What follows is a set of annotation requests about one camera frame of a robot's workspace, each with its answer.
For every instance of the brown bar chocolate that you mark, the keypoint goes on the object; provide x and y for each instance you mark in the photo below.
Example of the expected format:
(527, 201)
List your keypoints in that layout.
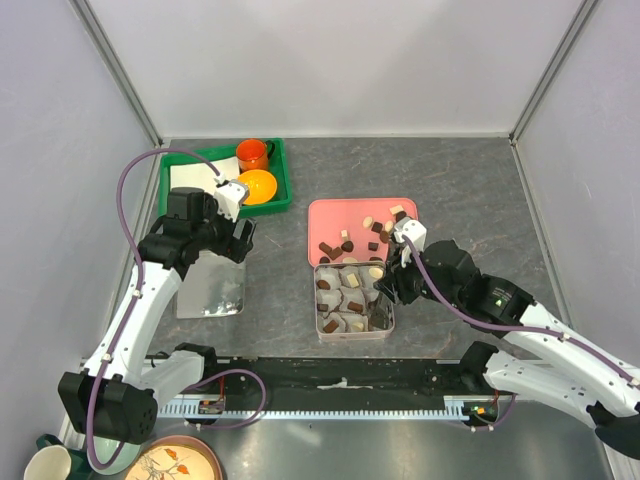
(356, 307)

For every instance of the white rectangular chocolate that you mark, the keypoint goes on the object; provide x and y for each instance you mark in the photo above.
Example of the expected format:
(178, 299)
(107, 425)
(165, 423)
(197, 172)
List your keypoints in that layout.
(352, 280)

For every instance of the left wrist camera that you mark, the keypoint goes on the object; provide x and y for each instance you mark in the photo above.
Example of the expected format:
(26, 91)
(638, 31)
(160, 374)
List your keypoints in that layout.
(230, 197)

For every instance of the pink painted plate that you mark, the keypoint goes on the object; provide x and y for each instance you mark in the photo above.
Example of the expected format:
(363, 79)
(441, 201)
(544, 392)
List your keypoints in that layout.
(177, 457)

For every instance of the orange mug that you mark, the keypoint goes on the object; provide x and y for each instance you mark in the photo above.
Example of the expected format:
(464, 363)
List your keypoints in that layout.
(254, 154)

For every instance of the silver tin lid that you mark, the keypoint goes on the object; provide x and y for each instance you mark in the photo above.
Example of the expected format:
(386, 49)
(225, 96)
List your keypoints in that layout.
(213, 287)

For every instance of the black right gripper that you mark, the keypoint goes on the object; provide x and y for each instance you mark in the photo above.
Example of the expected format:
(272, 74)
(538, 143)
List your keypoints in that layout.
(395, 284)

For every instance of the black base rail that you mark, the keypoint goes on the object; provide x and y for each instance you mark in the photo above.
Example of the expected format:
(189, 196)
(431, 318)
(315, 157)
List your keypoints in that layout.
(340, 388)

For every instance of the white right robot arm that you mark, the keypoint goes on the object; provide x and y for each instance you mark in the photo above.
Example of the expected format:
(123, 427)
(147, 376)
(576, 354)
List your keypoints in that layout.
(581, 379)

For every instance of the white swirl chocolate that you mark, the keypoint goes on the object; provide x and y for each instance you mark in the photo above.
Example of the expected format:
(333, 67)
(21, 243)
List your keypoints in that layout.
(376, 272)

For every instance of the pink chocolate tin box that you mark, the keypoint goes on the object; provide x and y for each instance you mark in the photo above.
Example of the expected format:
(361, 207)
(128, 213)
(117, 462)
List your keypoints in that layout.
(333, 319)

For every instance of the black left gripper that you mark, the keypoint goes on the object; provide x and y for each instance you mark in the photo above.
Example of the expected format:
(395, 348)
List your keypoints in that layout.
(233, 248)

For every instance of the yellow bowl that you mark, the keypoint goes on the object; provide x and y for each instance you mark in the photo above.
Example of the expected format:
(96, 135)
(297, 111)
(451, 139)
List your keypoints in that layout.
(262, 186)

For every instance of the brown oval chocolate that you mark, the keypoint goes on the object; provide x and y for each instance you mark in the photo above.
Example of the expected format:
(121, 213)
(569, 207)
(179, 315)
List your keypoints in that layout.
(323, 285)

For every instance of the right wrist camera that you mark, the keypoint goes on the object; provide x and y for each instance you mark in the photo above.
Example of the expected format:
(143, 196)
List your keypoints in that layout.
(410, 236)

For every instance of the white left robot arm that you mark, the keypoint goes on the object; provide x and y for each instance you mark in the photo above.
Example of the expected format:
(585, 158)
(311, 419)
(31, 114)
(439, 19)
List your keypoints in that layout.
(114, 396)

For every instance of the pink tray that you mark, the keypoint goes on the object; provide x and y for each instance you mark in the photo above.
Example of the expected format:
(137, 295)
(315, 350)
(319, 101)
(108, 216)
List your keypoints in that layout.
(328, 219)

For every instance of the green plastic bin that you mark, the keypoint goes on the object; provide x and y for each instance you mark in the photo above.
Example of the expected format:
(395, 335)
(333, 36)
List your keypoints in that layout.
(277, 166)

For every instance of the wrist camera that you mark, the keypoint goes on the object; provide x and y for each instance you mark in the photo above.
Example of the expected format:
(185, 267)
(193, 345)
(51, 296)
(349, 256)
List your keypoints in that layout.
(230, 197)
(410, 236)

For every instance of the cream and green mug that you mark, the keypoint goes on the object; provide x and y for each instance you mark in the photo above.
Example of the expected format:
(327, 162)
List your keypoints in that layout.
(54, 461)

